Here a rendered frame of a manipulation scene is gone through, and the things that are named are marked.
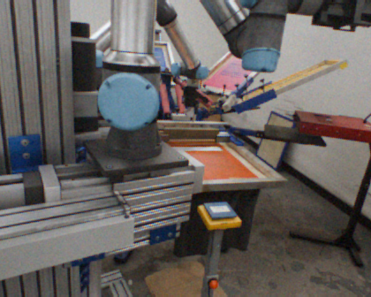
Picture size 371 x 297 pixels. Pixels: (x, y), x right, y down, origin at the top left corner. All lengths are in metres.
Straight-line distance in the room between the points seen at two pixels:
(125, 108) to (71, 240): 0.29
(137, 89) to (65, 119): 0.35
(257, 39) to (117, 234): 0.50
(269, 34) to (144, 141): 0.37
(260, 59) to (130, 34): 0.26
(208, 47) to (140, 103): 5.61
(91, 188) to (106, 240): 0.14
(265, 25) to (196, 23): 5.46
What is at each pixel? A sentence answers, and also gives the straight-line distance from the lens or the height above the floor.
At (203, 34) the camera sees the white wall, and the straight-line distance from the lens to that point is 6.11.
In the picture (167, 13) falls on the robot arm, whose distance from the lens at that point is 1.39.
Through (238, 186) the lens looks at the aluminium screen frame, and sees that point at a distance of 1.33.
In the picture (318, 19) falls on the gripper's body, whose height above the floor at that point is 1.61.
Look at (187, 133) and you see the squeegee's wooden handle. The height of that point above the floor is 1.03.
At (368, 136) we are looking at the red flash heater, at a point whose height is 1.06.
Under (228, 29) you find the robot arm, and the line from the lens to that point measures 0.74.
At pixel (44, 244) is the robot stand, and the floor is 1.16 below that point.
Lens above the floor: 1.54
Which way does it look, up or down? 19 degrees down
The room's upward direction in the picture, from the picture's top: 6 degrees clockwise
